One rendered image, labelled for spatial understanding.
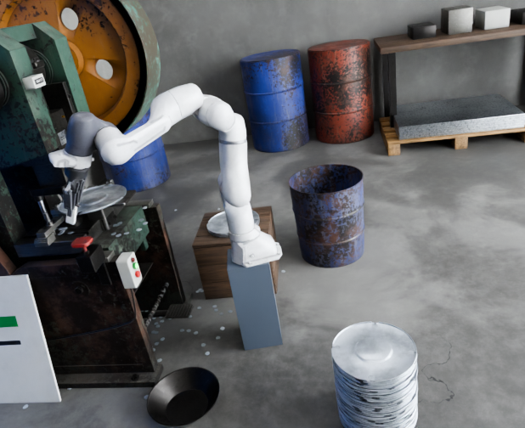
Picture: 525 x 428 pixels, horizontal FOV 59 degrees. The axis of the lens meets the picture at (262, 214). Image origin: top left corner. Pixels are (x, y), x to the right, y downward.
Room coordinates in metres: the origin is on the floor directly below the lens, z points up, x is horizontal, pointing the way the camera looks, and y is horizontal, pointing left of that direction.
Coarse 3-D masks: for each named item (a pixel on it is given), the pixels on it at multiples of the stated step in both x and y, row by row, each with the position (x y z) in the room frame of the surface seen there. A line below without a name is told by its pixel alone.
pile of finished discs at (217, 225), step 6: (216, 216) 2.39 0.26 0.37; (222, 216) 2.38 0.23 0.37; (252, 216) 2.32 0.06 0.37; (258, 216) 2.29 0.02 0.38; (210, 222) 2.34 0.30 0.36; (216, 222) 2.31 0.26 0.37; (222, 222) 2.29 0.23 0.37; (258, 222) 2.24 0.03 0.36; (210, 228) 2.25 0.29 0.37; (216, 228) 2.24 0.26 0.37; (222, 228) 2.22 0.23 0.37; (228, 228) 2.21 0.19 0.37; (216, 234) 2.18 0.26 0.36; (222, 234) 2.16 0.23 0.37; (228, 234) 2.16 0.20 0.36
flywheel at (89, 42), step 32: (0, 0) 2.29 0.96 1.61; (32, 0) 2.30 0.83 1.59; (64, 0) 2.27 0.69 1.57; (96, 0) 2.20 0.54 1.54; (64, 32) 2.28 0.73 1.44; (96, 32) 2.25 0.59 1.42; (128, 32) 2.18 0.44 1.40; (128, 64) 2.19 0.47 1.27; (96, 96) 2.27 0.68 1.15; (128, 96) 2.20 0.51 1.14
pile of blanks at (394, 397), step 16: (416, 352) 1.19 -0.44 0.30; (336, 368) 1.20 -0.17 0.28; (416, 368) 1.19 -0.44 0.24; (336, 384) 1.22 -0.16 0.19; (352, 384) 1.13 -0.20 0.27; (368, 384) 1.10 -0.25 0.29; (384, 384) 1.09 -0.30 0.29; (400, 384) 1.11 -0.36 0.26; (416, 384) 1.17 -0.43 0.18; (336, 400) 1.25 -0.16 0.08; (352, 400) 1.14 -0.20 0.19; (368, 400) 1.10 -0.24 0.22; (384, 400) 1.10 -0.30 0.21; (400, 400) 1.10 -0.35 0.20; (416, 400) 1.16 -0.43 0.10; (352, 416) 1.14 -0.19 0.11; (368, 416) 1.11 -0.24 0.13; (384, 416) 1.09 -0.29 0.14; (400, 416) 1.10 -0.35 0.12; (416, 416) 1.16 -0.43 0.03
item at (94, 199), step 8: (112, 184) 2.03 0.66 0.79; (88, 192) 2.00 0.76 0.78; (96, 192) 1.98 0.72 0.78; (104, 192) 1.96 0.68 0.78; (112, 192) 1.95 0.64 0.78; (120, 192) 1.93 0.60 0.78; (88, 200) 1.88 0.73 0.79; (96, 200) 1.86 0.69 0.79; (104, 200) 1.86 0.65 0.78; (112, 200) 1.84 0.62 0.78; (64, 208) 1.85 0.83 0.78; (80, 208) 1.82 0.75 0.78; (88, 208) 1.80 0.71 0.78; (96, 208) 1.79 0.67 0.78
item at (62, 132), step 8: (56, 112) 1.93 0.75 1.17; (56, 120) 1.91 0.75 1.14; (64, 120) 1.96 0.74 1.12; (56, 128) 1.89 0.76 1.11; (64, 128) 1.94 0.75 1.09; (64, 136) 1.92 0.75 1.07; (64, 144) 1.90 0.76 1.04; (40, 168) 1.85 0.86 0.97; (48, 168) 1.85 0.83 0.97; (56, 168) 1.84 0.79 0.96; (64, 168) 1.85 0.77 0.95; (40, 176) 1.86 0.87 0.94; (48, 176) 1.85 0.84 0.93; (56, 176) 1.84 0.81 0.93; (64, 176) 1.84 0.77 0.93; (40, 184) 1.86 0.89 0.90; (48, 184) 1.85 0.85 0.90; (56, 184) 1.85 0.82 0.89
